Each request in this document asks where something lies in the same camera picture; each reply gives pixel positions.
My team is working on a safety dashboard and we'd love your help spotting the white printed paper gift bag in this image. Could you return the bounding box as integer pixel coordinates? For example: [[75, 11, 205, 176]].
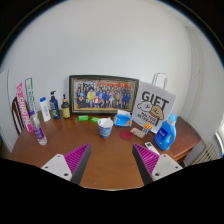
[[131, 72, 177, 134]]

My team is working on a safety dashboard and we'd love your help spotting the dark wooden chair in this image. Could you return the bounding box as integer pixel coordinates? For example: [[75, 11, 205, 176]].
[[11, 96, 26, 136]]

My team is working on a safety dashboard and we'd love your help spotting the amber pump bottle yellow label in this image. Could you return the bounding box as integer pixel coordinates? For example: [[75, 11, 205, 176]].
[[61, 93, 72, 120]]

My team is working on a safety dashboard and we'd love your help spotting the colourful puzzle cube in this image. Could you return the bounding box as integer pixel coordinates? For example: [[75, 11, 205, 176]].
[[141, 123, 153, 135]]

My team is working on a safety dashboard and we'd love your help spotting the white bottle with blue cap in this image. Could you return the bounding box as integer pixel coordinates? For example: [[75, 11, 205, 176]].
[[39, 96, 52, 123]]

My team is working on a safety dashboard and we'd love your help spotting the blue tissue pack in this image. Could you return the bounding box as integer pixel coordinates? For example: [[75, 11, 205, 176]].
[[114, 109, 134, 128]]

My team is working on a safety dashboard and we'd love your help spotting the blue patterned mug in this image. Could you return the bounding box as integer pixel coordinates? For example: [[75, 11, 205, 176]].
[[97, 117, 115, 139]]

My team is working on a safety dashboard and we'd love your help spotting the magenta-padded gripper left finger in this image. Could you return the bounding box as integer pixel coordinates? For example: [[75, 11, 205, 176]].
[[40, 143, 92, 185]]

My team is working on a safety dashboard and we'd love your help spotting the pink shuttlecock tube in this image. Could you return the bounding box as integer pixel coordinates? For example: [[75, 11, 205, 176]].
[[16, 82, 34, 133]]

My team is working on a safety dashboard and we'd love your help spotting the white radiator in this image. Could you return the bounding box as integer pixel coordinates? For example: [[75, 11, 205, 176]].
[[189, 142, 218, 166]]

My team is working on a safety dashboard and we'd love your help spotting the white remote control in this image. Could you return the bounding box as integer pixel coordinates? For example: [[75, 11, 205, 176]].
[[144, 141, 161, 156]]

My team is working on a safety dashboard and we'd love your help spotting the flat round red coaster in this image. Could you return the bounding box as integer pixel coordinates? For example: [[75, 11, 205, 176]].
[[119, 130, 134, 141]]

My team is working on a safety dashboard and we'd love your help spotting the framed group picture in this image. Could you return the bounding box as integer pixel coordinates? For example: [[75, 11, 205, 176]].
[[68, 74, 140, 116]]

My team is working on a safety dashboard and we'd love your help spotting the dark blue pump bottle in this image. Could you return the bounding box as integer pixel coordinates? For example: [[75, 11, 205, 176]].
[[49, 90, 61, 120]]

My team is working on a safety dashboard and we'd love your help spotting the blue detergent bottle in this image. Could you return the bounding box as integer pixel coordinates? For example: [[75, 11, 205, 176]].
[[153, 112, 178, 152]]

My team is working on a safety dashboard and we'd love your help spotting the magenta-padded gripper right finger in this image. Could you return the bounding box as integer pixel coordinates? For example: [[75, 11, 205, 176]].
[[132, 143, 184, 186]]

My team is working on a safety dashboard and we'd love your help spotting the green white shuttlecock tube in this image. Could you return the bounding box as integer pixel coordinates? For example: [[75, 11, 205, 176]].
[[24, 77, 39, 118]]

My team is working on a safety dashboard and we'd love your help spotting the clear purple-capped water bottle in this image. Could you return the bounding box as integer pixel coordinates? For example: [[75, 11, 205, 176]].
[[29, 110, 48, 147]]

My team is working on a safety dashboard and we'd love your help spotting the small pinkish snack packet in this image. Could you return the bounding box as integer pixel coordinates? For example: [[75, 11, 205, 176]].
[[129, 127, 147, 139]]

